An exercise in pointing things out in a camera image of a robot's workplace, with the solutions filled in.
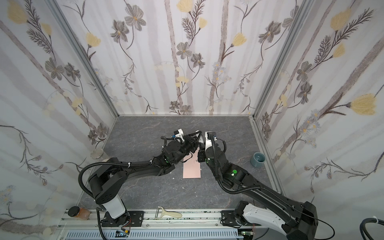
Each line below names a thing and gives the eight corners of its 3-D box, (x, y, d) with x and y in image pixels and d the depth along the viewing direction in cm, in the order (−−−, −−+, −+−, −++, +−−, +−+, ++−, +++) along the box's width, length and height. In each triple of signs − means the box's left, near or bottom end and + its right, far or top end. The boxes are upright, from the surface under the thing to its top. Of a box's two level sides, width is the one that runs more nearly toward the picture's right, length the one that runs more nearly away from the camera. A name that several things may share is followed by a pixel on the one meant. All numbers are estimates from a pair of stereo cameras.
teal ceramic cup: (250, 167, 95) (254, 161, 89) (248, 158, 100) (251, 152, 94) (262, 167, 95) (267, 161, 89) (259, 158, 100) (263, 152, 94)
